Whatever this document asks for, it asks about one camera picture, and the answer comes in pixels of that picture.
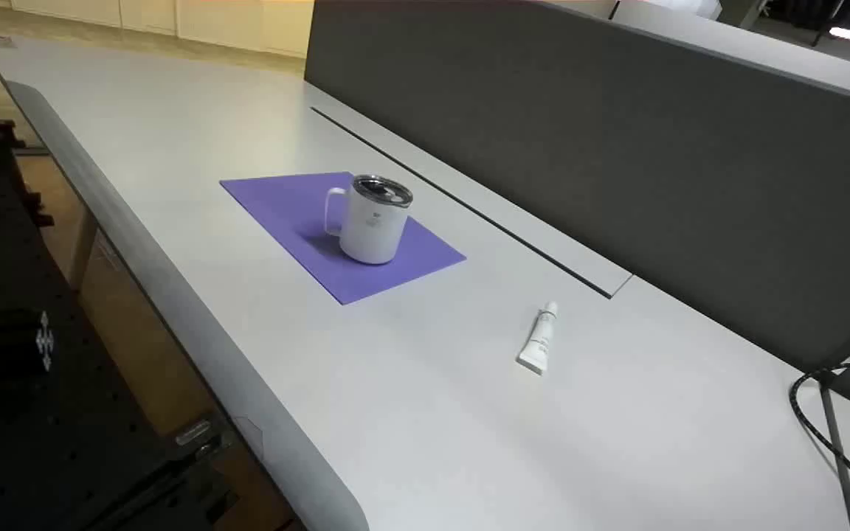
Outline silver round lid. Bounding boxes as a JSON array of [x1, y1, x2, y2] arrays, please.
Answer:
[[347, 172, 415, 209]]

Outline small white tube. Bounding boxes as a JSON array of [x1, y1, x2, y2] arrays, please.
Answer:
[[512, 299, 564, 377]]

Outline purple rectangular mat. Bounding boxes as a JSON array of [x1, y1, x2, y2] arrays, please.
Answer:
[[217, 172, 469, 309]]

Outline dark gray desk partition panel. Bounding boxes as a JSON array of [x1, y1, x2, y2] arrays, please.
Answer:
[[300, 0, 850, 432]]

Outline light wooden cabinets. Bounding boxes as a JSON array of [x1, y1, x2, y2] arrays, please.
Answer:
[[0, 0, 319, 63]]

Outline gray desk leg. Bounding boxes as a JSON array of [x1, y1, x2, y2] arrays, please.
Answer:
[[67, 206, 103, 296]]

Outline black perforated bench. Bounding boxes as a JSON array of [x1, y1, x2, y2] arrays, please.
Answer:
[[0, 73, 241, 531]]

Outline gray stand pole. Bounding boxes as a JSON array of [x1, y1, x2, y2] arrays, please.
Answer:
[[815, 377, 850, 531]]

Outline white mug with handle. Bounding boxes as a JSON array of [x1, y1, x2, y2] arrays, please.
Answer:
[[320, 181, 409, 268]]

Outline black cable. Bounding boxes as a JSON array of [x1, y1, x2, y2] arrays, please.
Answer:
[[785, 368, 850, 531]]

